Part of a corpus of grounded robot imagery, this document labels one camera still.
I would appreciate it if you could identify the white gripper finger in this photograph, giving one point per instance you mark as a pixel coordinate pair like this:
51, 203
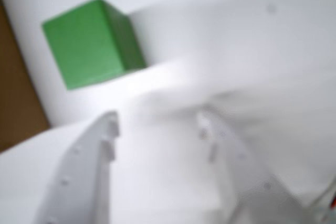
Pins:
225, 155
84, 169

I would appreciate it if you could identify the green cube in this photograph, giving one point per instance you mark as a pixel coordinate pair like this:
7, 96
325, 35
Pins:
86, 45

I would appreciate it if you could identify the brown cardboard box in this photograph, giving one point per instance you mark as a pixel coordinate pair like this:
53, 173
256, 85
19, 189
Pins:
15, 90

